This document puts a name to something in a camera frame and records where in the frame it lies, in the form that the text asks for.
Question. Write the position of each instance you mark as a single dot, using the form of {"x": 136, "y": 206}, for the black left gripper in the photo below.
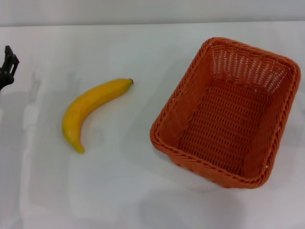
{"x": 5, "y": 78}

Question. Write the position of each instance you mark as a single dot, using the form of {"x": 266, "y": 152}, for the yellow banana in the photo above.
{"x": 81, "y": 105}

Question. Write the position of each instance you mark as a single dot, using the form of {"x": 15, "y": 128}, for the orange woven plastic basket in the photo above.
{"x": 226, "y": 124}

